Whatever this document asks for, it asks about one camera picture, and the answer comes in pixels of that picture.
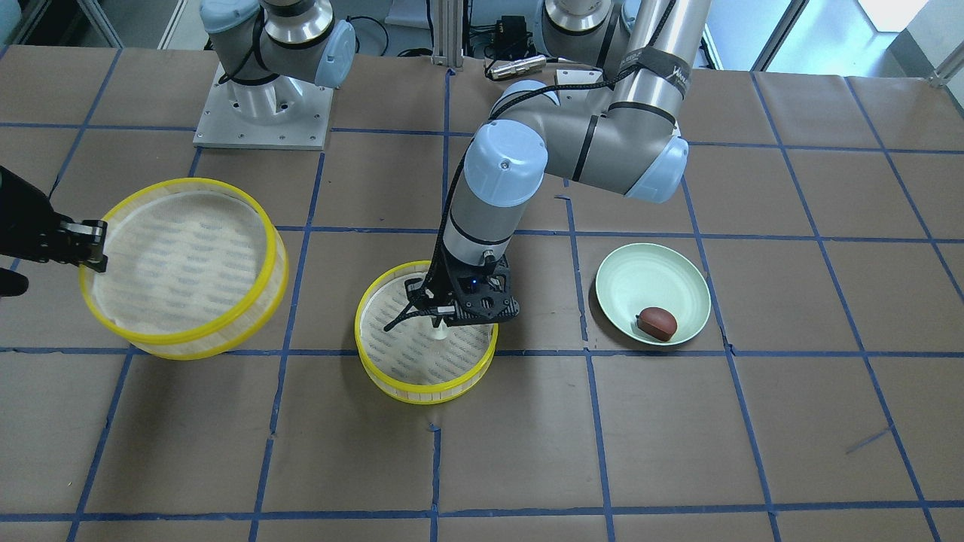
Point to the small yellow bamboo steamer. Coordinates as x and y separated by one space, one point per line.
404 362

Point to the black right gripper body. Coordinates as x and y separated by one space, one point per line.
24 218

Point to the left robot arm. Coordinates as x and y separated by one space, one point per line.
618 134

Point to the large yellow bamboo steamer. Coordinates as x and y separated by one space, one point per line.
195 268

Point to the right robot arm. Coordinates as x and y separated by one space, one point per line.
280 64

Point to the brown bun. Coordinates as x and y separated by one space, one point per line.
657 322

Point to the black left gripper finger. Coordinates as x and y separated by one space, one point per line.
408 312

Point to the silver cable connector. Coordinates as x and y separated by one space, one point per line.
515 68

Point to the mint green plate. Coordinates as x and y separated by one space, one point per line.
641 276

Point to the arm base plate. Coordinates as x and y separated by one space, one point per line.
285 114

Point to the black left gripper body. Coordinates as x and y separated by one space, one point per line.
446 280

